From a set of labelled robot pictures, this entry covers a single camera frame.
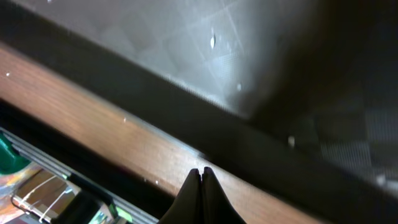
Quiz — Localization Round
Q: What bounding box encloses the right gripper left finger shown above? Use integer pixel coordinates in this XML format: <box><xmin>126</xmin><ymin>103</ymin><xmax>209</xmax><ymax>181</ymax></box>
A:
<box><xmin>158</xmin><ymin>169</ymin><xmax>202</xmax><ymax>224</ymax></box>

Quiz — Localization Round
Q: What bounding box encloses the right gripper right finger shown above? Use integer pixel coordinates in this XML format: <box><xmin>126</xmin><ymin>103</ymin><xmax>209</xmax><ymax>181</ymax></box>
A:
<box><xmin>201</xmin><ymin>167</ymin><xmax>245</xmax><ymax>224</ymax></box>

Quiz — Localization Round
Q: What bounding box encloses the dark brown serving tray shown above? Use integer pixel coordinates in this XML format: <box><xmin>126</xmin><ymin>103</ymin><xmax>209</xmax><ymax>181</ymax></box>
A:
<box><xmin>1</xmin><ymin>1</ymin><xmax>397</xmax><ymax>223</ymax></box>

